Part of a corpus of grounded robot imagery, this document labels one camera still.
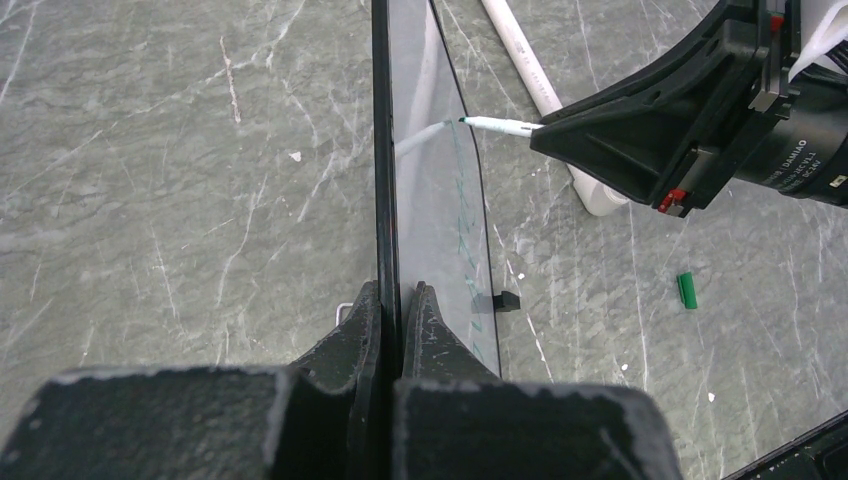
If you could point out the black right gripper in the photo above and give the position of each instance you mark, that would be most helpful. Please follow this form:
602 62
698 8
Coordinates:
674 133

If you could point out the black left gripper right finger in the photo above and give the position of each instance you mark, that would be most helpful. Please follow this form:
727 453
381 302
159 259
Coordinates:
440 432

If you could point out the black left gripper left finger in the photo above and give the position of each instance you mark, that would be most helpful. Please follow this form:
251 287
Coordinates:
338 403

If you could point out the white green whiteboard marker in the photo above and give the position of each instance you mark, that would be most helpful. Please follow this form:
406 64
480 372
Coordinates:
504 126

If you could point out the green marker cap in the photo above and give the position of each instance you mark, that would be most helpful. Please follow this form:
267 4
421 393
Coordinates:
687 291

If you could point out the black framed whiteboard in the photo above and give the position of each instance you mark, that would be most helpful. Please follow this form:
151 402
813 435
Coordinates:
432 220

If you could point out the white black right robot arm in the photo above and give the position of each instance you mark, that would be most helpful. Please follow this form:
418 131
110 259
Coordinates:
805 155

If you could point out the white pvc pipe frame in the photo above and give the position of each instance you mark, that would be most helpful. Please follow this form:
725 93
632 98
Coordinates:
597 198

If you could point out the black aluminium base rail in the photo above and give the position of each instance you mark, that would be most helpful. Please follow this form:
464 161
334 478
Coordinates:
818 454

